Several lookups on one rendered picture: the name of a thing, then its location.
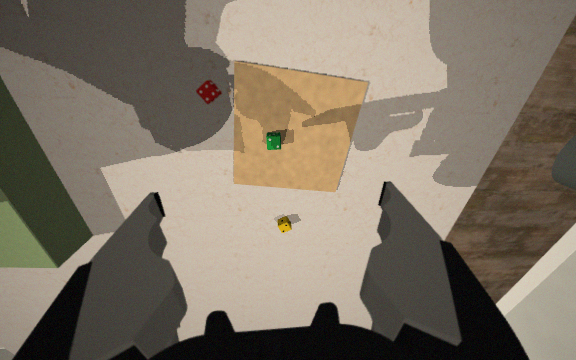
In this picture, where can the green die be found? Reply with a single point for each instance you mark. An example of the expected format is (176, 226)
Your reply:
(273, 141)

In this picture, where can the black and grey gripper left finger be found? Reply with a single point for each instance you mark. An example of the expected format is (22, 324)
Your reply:
(126, 303)

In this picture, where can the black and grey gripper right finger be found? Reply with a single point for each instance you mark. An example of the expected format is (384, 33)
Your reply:
(422, 295)

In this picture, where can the tan flat mat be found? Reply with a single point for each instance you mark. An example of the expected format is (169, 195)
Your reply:
(315, 114)

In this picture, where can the red die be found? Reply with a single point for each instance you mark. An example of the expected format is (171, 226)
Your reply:
(208, 91)

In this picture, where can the yellow die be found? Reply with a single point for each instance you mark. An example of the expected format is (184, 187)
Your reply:
(284, 224)

